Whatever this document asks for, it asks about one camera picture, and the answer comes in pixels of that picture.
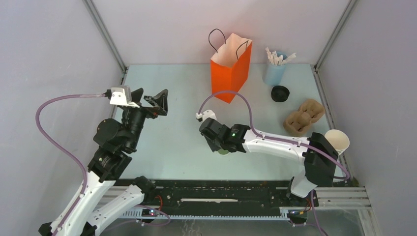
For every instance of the green paper coffee cup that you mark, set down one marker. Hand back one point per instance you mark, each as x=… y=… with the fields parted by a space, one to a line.
x=223 y=152

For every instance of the orange paper bag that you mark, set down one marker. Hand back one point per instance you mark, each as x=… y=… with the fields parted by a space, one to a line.
x=229 y=66

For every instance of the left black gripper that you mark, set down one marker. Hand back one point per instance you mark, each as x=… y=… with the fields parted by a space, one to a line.
x=161 y=102

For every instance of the brown cardboard cup carrier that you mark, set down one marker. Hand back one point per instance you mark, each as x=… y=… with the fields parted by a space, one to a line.
x=299 y=122

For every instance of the stack of paper cups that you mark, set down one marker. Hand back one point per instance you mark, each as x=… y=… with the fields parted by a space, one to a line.
x=338 y=139

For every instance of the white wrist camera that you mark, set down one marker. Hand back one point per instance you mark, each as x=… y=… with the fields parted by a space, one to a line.
x=121 y=96
x=200 y=117

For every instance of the light blue holder cup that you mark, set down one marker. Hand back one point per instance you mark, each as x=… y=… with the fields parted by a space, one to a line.
x=273 y=74

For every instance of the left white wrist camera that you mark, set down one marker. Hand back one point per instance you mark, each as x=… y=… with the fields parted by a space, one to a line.
x=121 y=96

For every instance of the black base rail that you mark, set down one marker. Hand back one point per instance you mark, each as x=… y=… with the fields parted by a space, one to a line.
x=244 y=200

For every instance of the white wrapped stirrer sticks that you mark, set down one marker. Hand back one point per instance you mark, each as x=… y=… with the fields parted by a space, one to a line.
x=279 y=59

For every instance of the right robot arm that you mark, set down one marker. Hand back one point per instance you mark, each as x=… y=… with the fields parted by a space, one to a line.
x=315 y=154

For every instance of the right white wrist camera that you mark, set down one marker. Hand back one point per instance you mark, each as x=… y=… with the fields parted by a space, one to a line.
x=200 y=117

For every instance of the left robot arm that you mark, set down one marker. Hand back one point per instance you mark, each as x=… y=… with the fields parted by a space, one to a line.
x=116 y=140

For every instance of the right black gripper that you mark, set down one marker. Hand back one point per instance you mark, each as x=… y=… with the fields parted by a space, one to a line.
x=213 y=147

